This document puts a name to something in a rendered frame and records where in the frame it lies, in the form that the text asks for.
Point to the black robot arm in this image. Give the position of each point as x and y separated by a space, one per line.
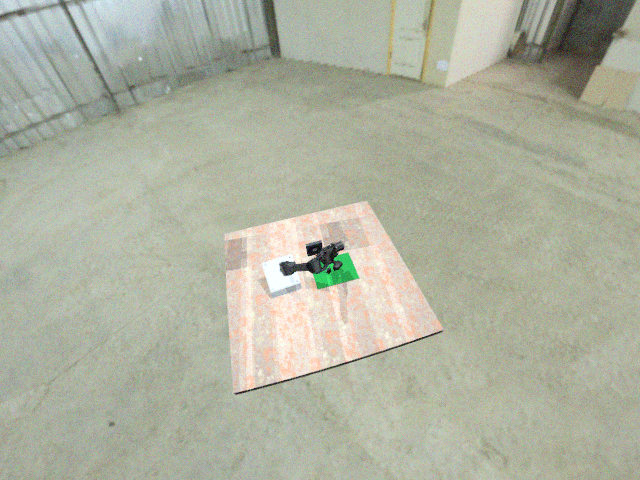
313 266

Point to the green circuit board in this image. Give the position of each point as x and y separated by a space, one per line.
346 273

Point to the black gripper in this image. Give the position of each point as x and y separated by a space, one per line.
337 265

